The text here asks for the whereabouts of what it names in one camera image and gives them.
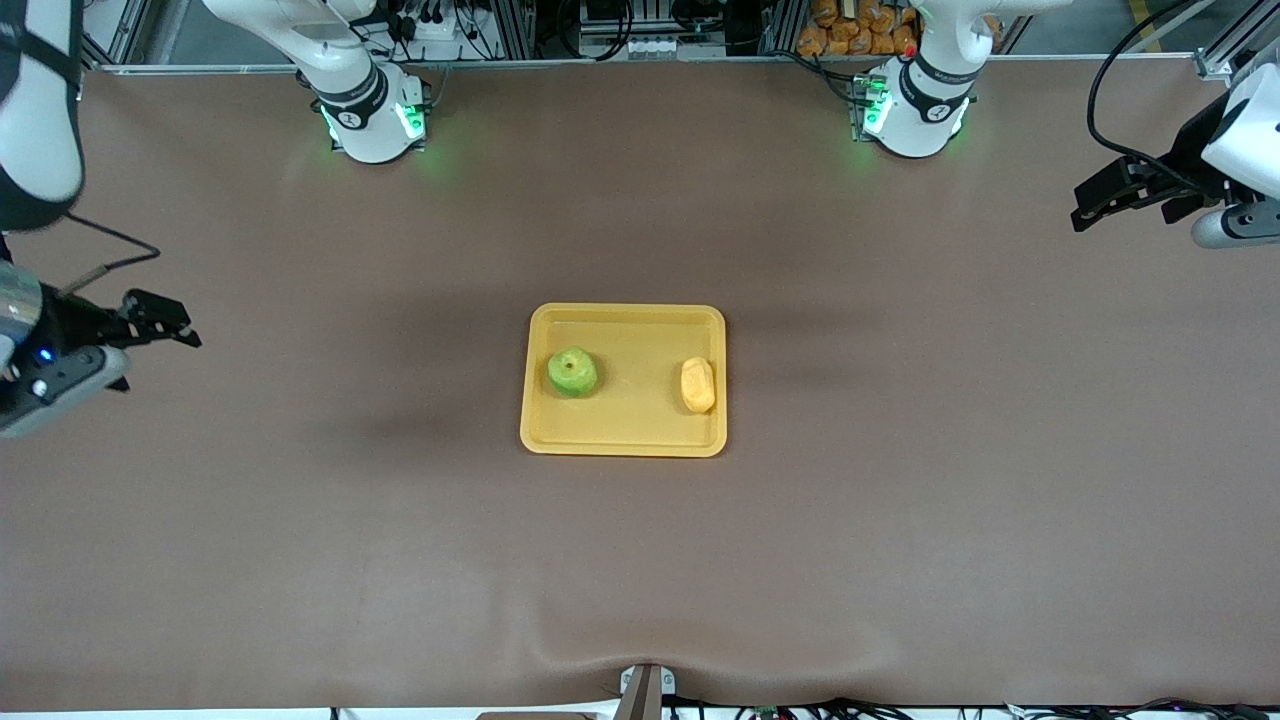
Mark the yellow bread roll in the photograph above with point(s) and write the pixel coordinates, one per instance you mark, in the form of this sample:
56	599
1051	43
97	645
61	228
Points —
698	385

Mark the grey electronics box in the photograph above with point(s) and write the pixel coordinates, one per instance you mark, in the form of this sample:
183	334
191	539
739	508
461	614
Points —
650	25

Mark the aluminium frame strut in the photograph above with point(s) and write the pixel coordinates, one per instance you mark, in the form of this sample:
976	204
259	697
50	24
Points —
1215	62
130	35

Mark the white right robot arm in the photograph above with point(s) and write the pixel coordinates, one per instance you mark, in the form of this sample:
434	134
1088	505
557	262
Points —
40	130

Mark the white power strip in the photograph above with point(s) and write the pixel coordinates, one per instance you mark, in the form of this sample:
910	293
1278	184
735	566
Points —
440	30

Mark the green apple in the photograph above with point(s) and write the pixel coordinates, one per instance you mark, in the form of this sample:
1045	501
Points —
572	373

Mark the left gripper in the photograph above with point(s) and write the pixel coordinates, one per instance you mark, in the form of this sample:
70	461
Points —
1187	152

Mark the brown table mat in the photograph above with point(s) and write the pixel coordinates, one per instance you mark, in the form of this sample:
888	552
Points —
640	560

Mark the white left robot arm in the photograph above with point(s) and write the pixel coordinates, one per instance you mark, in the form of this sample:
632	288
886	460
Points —
920	125

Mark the yellow plastic tray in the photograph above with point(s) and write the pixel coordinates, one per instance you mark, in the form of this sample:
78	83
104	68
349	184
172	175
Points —
635	420

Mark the metal clamp bracket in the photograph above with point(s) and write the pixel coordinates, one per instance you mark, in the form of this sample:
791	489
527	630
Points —
645	695

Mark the orange snack packets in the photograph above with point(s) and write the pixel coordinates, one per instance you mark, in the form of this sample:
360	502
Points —
850	35

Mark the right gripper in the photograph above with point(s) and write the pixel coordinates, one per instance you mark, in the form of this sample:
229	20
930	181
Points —
68	322

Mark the aluminium table edge rail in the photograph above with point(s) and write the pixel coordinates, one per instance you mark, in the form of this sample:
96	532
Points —
640	61

